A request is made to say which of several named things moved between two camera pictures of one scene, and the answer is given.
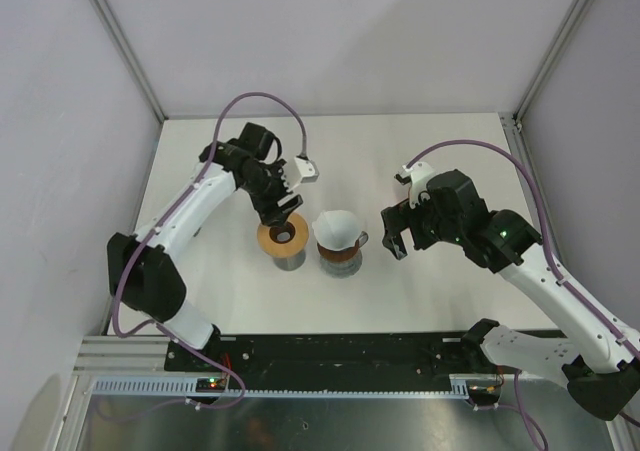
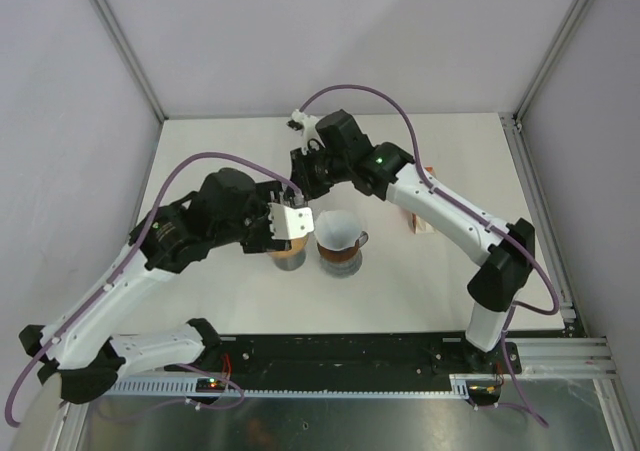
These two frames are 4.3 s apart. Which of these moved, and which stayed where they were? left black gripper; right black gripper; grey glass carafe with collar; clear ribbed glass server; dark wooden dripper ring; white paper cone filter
Moved: left black gripper; right black gripper
Stayed: clear ribbed glass server; white paper cone filter; grey glass carafe with collar; dark wooden dripper ring
